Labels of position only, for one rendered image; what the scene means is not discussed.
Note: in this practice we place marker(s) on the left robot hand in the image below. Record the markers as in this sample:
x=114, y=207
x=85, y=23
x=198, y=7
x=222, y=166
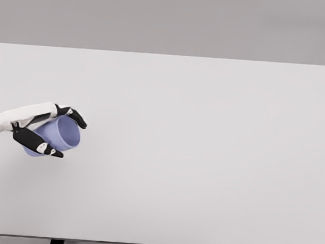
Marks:
x=29, y=112

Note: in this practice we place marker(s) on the lavender blue plastic cup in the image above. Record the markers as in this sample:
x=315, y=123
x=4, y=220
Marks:
x=66, y=135

